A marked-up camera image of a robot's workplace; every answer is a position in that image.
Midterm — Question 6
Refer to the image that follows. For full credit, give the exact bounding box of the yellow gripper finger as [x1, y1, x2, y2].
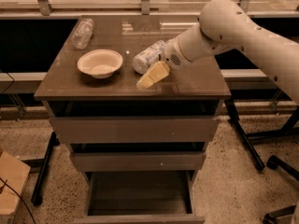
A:
[136, 62, 170, 90]

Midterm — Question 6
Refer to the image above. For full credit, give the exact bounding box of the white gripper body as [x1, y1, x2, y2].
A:
[160, 37, 191, 70]

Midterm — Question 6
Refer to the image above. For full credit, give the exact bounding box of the white blue labelled plastic bottle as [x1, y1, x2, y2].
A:
[133, 40, 165, 75]

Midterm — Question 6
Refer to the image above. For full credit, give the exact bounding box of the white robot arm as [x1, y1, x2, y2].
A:
[136, 0, 299, 104]

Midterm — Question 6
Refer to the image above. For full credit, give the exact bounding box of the grey drawer cabinet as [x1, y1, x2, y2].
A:
[34, 14, 232, 185]

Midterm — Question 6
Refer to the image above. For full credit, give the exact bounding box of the clear crumpled plastic bottle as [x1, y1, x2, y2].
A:
[71, 19, 94, 49]

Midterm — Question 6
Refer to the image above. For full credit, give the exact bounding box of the grey top drawer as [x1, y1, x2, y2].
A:
[50, 117, 219, 144]

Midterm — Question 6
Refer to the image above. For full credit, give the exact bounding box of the grey middle drawer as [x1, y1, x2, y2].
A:
[70, 152, 206, 172]

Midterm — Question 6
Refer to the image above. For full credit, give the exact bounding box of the grey open bottom drawer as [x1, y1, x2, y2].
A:
[74, 171, 205, 224]

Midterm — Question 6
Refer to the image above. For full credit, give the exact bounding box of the white paper bowl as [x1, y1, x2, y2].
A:
[77, 49, 123, 79]

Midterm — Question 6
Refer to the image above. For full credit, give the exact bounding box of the black office chair base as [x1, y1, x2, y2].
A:
[261, 155, 299, 224]

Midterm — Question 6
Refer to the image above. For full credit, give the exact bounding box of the black left stand leg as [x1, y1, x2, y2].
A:
[31, 132, 60, 206]

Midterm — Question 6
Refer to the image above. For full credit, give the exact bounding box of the cardboard box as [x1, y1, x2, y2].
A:
[0, 151, 30, 224]

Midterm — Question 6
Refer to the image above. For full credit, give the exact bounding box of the black right stand frame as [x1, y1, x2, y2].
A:
[224, 99, 299, 174]

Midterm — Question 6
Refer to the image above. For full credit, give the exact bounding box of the black cable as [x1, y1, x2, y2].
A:
[0, 176, 37, 224]

